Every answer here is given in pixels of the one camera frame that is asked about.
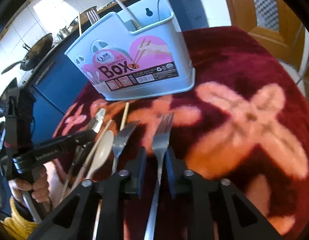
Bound beige plastic spoon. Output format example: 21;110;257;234
86;130;114;180

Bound steel fork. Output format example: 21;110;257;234
111;120;139;174
144;113;174;240

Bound wooden chopstick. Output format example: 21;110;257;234
119;102;129;131
77;12;82;36

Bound beige plastic fork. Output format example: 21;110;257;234
86;9;100;25

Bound white chopstick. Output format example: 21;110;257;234
115;0;141;29

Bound yellow sleeve forearm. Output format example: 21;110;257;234
0;197;38;240

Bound blue lower kitchen cabinets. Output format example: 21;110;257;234
31;0;208;143

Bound person's left hand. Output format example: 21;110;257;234
9;165;50;206

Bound red floral plush tablecloth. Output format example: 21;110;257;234
51;25;309;240

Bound black wok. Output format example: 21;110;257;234
1;33;53;74

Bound steel pitcher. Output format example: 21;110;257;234
57;26;73;41

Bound light blue chopsticks box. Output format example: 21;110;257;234
65;0;195;101

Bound steel colander bowl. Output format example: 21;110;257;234
70;17;78;27

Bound wooden door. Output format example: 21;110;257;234
226;0;305;69

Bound grey cables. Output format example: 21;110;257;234
294;22;309;86

